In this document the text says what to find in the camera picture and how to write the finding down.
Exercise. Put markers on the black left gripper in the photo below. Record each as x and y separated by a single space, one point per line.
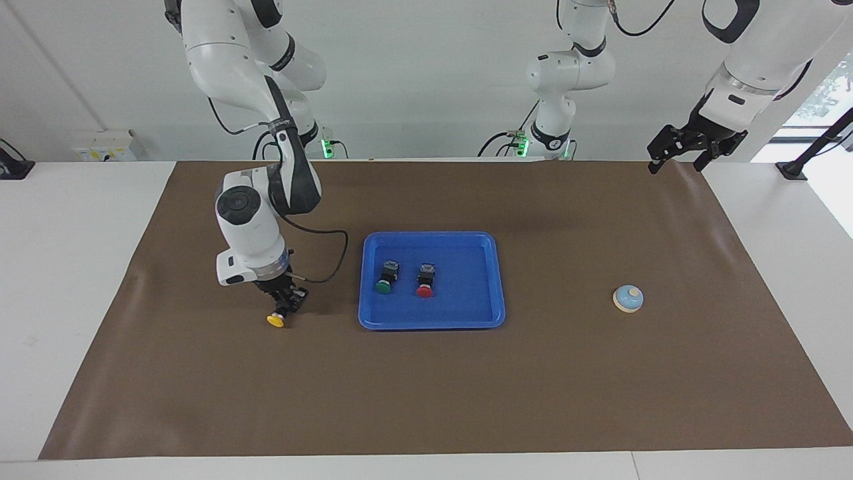
720 126

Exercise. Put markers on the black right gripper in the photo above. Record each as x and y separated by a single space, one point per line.
276 288

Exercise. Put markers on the yellow push button switch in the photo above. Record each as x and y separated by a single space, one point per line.
275 321

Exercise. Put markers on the green push button switch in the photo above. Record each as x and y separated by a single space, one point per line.
383 287

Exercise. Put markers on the red push button switch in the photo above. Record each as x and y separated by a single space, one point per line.
424 290

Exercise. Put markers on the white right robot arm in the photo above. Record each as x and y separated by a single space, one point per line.
250 233

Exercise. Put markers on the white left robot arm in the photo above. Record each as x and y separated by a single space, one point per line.
566 73

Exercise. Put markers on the light blue service bell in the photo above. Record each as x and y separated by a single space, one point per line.
628 298

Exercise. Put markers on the blue plastic tray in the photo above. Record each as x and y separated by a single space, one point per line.
466 306

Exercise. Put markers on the black tilted stand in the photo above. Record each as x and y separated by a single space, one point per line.
793 168

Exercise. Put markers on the bright window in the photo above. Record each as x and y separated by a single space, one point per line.
833 86

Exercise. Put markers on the brown table mat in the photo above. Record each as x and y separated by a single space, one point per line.
466 386

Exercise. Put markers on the white wall outlet box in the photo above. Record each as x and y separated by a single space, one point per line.
103 146

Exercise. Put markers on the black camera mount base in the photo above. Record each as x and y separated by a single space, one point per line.
13 168

